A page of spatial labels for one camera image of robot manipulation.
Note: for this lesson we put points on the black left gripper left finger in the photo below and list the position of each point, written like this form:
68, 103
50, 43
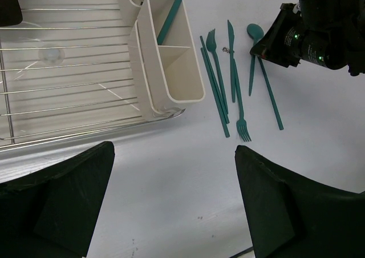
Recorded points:
53, 212

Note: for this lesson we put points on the teal plastic knife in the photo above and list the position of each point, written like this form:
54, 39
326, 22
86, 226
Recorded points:
231, 55

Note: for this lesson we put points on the white wire dish rack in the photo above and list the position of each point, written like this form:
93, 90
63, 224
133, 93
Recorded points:
65, 73

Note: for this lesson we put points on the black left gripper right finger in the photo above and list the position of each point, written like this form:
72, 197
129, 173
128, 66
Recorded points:
290, 215

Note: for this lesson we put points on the white near utensil caddy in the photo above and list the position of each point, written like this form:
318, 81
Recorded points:
167, 77

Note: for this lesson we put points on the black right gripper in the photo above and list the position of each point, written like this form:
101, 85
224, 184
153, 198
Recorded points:
327, 33

